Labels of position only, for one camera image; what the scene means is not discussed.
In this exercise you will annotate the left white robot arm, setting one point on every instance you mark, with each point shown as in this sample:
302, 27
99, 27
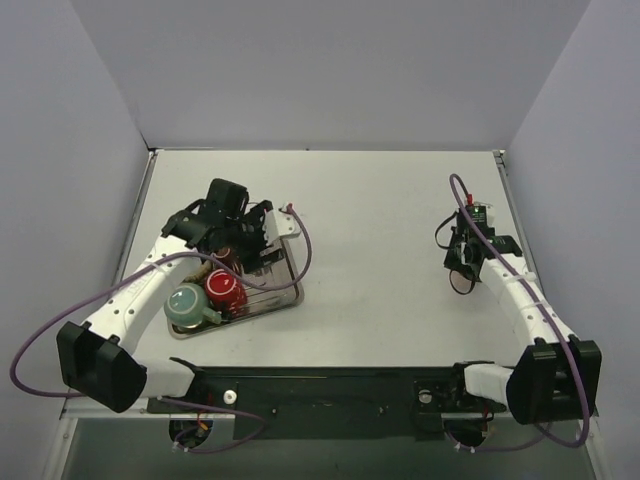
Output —
97, 356

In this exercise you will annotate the teal glazed mug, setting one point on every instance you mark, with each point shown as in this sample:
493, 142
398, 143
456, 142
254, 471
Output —
188, 308

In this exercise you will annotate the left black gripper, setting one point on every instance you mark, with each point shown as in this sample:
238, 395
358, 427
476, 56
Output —
252, 245

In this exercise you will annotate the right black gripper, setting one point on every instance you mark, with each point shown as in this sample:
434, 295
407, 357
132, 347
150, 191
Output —
461, 260

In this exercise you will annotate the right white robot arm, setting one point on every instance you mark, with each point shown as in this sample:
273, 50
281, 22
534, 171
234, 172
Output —
556, 377

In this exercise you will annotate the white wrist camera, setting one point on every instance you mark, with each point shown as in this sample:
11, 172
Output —
482, 214
280, 223

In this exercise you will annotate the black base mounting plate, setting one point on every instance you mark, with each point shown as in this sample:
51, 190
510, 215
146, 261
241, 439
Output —
331, 403

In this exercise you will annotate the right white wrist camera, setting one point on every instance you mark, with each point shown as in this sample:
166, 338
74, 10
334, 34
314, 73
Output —
482, 214

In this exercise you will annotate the pink faceted mug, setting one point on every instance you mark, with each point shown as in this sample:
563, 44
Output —
463, 281

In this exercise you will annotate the stainless steel tray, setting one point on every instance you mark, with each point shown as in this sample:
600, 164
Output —
264, 290

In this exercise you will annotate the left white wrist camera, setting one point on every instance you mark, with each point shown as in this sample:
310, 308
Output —
280, 223

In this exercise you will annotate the cream beige mug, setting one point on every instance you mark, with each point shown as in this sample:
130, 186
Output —
200, 274

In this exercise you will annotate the red mug black handle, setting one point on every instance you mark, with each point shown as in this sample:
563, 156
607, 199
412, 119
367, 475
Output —
224, 291

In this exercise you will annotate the small brown mug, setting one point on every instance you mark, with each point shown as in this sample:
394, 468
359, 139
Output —
228, 257

